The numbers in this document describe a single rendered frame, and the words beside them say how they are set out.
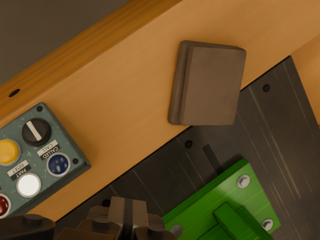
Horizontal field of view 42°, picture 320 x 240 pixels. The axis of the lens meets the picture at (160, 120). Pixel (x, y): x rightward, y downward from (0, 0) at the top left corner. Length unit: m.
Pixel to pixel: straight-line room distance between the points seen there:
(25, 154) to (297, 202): 0.41
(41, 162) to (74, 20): 0.96
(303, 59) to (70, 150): 0.34
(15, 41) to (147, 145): 0.91
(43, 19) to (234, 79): 0.94
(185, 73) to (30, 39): 0.93
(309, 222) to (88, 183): 0.36
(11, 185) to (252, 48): 0.32
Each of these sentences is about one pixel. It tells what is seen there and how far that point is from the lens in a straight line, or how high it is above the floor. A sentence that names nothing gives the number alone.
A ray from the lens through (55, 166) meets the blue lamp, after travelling 0.43.
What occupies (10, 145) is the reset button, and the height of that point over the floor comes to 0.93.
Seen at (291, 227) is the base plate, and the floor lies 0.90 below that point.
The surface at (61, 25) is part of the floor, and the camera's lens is 1.36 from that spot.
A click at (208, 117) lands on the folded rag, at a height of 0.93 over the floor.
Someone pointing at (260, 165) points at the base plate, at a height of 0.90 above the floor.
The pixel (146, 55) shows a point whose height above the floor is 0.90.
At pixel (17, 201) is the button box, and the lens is 0.44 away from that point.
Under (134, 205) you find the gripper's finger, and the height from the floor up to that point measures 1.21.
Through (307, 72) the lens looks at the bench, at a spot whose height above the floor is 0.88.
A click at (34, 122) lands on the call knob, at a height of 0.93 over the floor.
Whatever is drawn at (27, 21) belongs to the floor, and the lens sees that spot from 1.35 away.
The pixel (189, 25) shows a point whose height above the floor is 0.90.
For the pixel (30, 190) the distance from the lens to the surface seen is 0.44.
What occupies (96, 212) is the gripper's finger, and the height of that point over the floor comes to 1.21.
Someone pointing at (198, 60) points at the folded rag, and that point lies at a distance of 0.47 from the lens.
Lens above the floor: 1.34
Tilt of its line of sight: 62 degrees down
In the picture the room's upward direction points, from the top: 132 degrees clockwise
